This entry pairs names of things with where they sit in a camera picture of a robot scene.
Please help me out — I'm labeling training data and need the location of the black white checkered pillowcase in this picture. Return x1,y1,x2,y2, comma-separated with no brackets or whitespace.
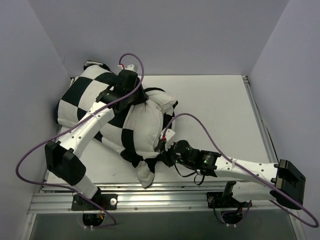
56,60,178,173

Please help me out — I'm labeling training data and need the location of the white pillow insert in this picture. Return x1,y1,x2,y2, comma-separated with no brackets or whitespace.
95,87,178,188

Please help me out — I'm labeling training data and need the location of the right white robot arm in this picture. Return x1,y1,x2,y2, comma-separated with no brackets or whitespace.
156,140,306,210

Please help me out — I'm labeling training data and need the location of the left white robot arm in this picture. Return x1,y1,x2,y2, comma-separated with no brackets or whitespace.
44,68,147,210

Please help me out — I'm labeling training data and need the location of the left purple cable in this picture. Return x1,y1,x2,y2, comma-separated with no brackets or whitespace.
15,52,146,230

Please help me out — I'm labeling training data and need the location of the purple cable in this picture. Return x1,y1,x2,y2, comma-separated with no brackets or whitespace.
161,112,320,229
15,52,146,230

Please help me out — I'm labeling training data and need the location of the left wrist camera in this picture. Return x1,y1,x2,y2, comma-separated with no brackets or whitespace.
117,63,138,73

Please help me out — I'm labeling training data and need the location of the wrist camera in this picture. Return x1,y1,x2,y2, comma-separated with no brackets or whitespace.
117,63,138,73
159,129,176,149

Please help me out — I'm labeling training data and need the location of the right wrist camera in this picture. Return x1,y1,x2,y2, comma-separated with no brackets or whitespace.
159,129,176,149

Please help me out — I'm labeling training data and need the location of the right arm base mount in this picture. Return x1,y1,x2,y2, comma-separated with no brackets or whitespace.
206,191,246,209

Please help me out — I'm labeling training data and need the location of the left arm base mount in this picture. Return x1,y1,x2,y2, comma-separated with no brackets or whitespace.
71,193,118,211

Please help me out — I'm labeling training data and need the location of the aluminium table frame rail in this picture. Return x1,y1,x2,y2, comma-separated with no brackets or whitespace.
21,74,301,240

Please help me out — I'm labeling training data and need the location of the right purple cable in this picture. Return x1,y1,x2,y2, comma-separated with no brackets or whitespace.
161,112,320,229

